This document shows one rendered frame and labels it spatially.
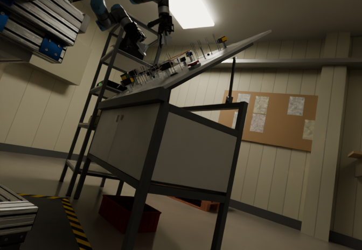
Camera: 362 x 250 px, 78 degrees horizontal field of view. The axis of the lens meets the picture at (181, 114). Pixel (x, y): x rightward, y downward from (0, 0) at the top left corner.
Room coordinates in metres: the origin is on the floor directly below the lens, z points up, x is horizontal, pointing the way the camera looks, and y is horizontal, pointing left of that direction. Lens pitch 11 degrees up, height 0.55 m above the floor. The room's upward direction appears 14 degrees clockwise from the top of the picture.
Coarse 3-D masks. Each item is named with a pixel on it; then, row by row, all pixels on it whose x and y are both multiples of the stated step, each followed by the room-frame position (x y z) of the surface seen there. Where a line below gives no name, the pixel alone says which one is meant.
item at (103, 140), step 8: (104, 112) 1.95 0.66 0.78; (112, 112) 1.75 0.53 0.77; (120, 112) 1.59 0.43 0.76; (104, 120) 1.88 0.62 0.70; (112, 120) 1.70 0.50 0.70; (96, 128) 2.02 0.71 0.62; (104, 128) 1.82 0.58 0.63; (112, 128) 1.65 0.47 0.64; (96, 136) 1.95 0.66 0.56; (104, 136) 1.76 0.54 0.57; (112, 136) 1.60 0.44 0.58; (96, 144) 1.88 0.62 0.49; (104, 144) 1.71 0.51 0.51; (96, 152) 1.82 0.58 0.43; (104, 152) 1.66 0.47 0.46; (104, 160) 1.61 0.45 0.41
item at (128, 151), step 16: (128, 112) 1.45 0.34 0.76; (144, 112) 1.23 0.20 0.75; (128, 128) 1.38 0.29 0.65; (144, 128) 1.19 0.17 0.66; (112, 144) 1.56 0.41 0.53; (128, 144) 1.32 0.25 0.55; (144, 144) 1.14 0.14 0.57; (112, 160) 1.48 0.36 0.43; (128, 160) 1.26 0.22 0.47; (144, 160) 1.10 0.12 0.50
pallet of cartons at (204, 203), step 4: (168, 196) 3.21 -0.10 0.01; (180, 200) 3.08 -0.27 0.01; (184, 200) 3.11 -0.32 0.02; (192, 200) 3.32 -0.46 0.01; (196, 200) 3.34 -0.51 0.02; (204, 200) 2.88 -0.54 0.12; (188, 204) 3.01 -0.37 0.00; (192, 204) 2.99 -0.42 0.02; (200, 204) 3.24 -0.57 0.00; (204, 204) 2.87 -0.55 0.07; (208, 204) 2.88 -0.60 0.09; (212, 204) 3.13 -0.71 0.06; (216, 204) 3.10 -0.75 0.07; (200, 208) 2.90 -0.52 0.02; (204, 208) 2.87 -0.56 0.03; (208, 208) 2.89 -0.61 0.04; (212, 208) 3.13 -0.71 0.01; (216, 208) 3.10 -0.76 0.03
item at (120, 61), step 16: (112, 32) 2.51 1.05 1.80; (144, 32) 2.36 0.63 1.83; (160, 48) 2.32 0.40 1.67; (112, 64) 2.09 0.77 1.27; (128, 64) 2.45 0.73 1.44; (144, 64) 2.26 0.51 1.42; (96, 80) 2.55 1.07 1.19; (96, 112) 2.09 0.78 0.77; (80, 128) 2.55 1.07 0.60; (80, 160) 2.08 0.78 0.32; (64, 176) 2.55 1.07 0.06; (96, 176) 2.19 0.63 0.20; (112, 176) 2.27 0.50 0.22
